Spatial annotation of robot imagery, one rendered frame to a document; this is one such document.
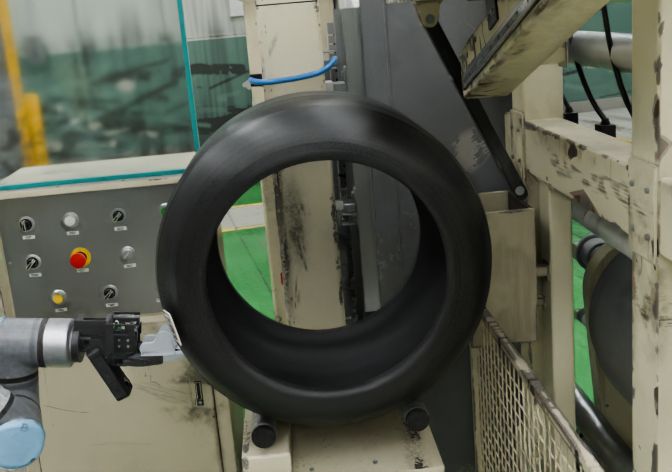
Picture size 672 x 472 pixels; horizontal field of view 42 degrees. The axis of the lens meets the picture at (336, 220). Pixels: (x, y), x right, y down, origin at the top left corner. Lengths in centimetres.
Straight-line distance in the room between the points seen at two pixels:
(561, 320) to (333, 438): 56
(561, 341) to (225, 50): 907
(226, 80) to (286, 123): 934
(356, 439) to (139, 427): 79
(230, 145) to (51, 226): 94
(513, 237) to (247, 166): 67
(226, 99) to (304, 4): 901
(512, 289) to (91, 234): 106
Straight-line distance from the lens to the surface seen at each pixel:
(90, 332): 165
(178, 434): 239
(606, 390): 234
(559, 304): 195
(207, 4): 1081
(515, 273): 188
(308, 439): 179
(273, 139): 143
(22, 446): 159
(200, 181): 146
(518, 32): 136
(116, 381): 168
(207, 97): 1076
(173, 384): 233
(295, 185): 184
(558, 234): 190
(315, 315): 191
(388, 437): 178
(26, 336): 166
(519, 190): 184
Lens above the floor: 164
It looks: 14 degrees down
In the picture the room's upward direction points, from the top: 5 degrees counter-clockwise
